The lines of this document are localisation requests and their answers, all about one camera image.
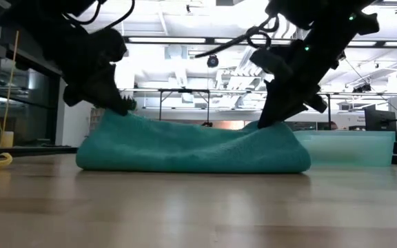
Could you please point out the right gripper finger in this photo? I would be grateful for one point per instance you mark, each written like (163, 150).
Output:
(289, 106)
(271, 106)

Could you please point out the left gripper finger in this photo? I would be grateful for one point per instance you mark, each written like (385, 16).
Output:
(76, 95)
(110, 96)

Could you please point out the teal microfiber towel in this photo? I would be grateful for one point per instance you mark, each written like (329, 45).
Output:
(191, 148)

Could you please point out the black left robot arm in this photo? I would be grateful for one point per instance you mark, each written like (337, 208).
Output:
(36, 20)

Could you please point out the black ceiling spotlight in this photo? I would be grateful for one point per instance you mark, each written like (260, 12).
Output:
(362, 89)
(212, 61)

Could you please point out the translucent teal plastic bin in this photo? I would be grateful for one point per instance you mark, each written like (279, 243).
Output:
(350, 148)

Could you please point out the cream cylinder cup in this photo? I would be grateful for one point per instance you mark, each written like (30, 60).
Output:
(6, 138)

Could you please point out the black computer monitor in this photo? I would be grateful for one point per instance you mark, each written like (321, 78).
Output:
(379, 120)

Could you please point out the ceiling track fixture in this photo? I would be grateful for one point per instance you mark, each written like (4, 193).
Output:
(388, 2)

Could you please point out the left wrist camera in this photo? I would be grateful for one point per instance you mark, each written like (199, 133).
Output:
(110, 44)

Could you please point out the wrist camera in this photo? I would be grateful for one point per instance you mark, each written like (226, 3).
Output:
(110, 44)
(271, 63)

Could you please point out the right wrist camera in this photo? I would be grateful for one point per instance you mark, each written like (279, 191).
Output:
(271, 63)

